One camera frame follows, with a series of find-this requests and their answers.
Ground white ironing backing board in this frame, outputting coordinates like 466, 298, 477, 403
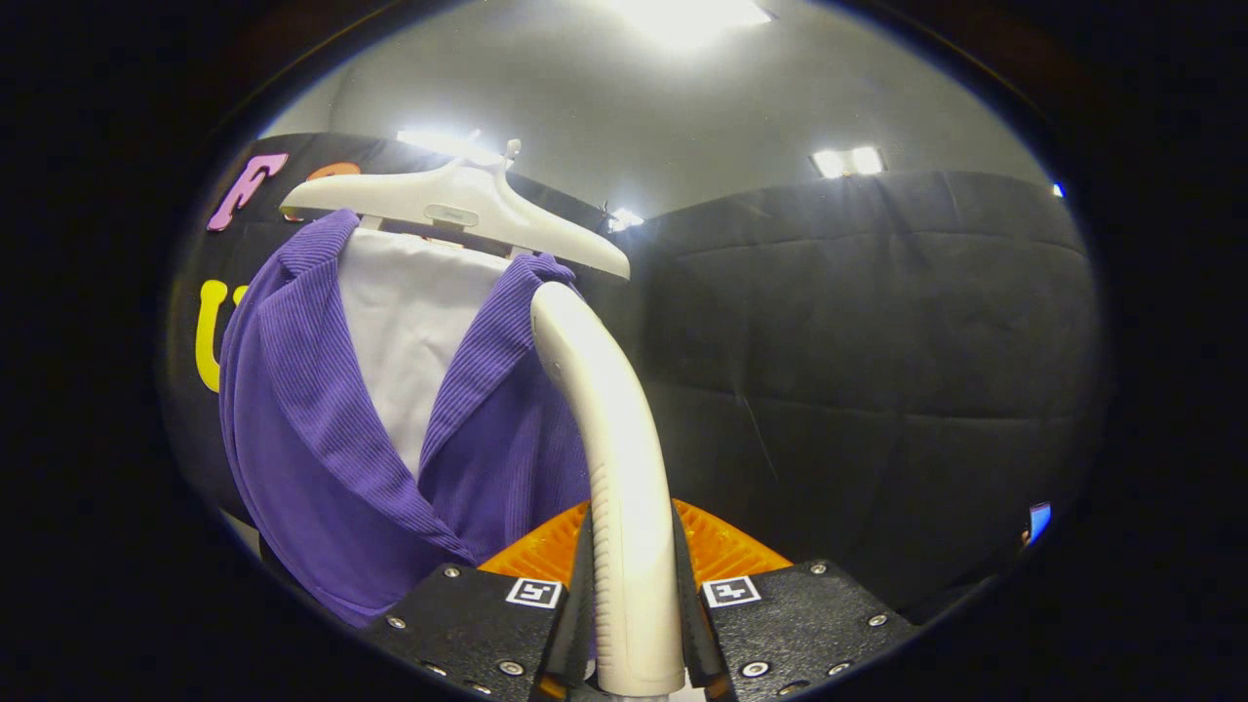
338, 229, 513, 479

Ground white garment steamer head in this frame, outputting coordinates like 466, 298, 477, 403
531, 282, 686, 698

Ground purple corduroy jacket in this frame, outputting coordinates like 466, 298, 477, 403
218, 209, 593, 628

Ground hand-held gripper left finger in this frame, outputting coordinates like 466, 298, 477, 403
361, 500, 596, 702

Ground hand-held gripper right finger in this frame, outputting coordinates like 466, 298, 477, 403
671, 499, 919, 702

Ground white plastic clothes hanger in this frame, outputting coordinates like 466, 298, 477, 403
280, 139, 631, 281

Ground black quilted curtain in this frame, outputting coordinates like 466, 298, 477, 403
624, 171, 1108, 615

